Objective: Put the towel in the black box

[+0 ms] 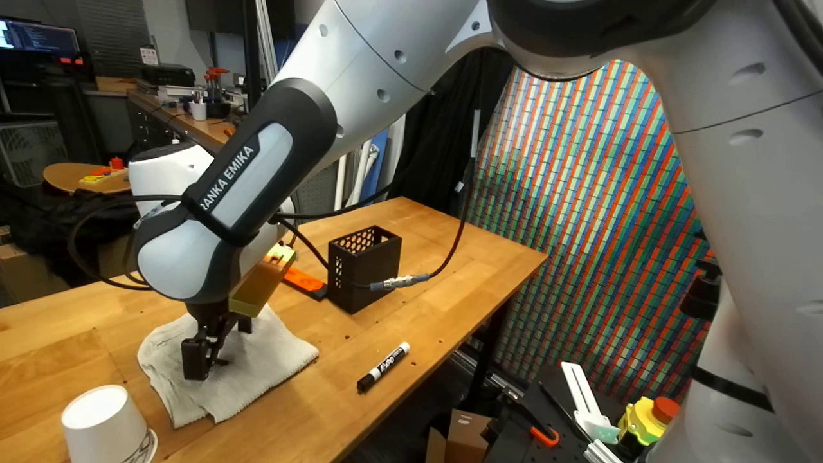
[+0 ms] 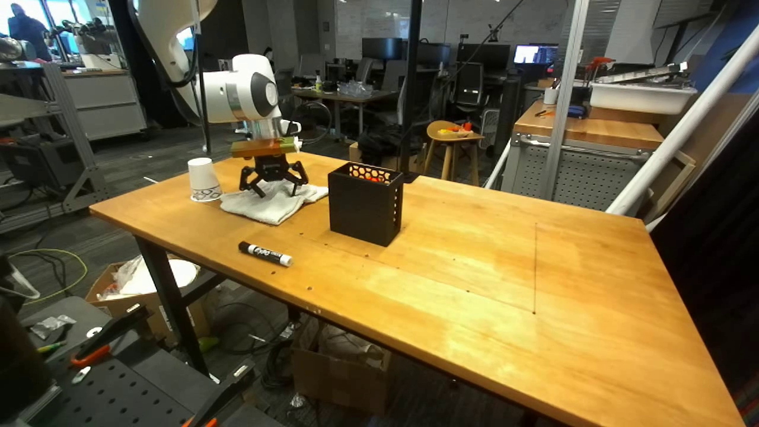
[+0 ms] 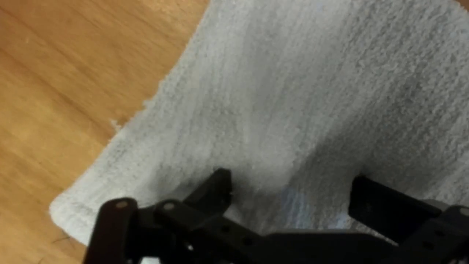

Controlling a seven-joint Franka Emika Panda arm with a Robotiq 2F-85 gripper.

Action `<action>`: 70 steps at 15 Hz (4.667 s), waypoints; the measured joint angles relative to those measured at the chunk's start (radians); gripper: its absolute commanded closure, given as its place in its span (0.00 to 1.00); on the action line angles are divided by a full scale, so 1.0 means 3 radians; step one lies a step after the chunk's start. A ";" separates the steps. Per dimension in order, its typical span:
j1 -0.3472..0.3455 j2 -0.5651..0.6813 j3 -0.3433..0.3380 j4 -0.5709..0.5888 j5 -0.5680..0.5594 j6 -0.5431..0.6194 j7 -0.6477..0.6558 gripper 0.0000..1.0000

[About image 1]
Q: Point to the yellow red toy blocks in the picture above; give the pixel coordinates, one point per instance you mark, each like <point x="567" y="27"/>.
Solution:
<point x="102" y="175"/>

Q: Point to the colourful striped backdrop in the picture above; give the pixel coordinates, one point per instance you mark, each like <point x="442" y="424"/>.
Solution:
<point x="582" y="214"/>

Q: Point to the small white bottle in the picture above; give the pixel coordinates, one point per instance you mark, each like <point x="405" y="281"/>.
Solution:
<point x="199" y="108"/>

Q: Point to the black device on workbench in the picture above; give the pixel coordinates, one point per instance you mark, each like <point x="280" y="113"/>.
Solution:
<point x="169" y="76"/>

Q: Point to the dark computer monitor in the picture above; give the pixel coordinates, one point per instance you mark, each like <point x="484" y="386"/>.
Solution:
<point x="34" y="36"/>

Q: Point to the black table leg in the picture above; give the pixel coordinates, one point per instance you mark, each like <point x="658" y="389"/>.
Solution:
<point x="491" y="360"/>

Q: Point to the black white marker pen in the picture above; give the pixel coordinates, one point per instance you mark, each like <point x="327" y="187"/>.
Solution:
<point x="385" y="366"/>

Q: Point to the wooden workbench with drawers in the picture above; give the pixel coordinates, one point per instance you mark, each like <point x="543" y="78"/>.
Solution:
<point x="208" y="128"/>

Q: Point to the flat orange strip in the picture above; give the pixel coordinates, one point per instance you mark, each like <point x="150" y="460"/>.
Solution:
<point x="303" y="278"/>

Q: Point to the white terry towel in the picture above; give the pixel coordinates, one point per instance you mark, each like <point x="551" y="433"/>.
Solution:
<point x="258" y="360"/>

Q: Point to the tan wrist camera box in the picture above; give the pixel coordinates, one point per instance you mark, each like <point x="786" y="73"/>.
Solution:
<point x="258" y="287"/>

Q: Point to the large white paper cup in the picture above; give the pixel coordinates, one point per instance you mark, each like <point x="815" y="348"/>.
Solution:
<point x="105" y="424"/>

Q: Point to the black perforated box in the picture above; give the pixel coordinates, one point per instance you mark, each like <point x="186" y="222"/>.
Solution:
<point x="365" y="274"/>

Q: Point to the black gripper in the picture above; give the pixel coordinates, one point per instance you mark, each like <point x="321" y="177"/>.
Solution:
<point x="217" y="317"/>

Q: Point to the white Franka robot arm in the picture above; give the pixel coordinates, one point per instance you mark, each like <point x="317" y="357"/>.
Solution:
<point x="387" y="51"/>

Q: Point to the brown cardboard box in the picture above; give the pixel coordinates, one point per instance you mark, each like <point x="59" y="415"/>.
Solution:
<point x="465" y="433"/>

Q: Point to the round wooden side table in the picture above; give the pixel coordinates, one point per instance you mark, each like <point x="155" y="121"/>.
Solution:
<point x="68" y="177"/>

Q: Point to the white metal bracket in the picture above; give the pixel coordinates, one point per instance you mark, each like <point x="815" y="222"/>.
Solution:
<point x="582" y="398"/>

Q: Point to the yellow red emergency stop button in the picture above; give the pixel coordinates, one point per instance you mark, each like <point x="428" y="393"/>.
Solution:
<point x="645" y="422"/>

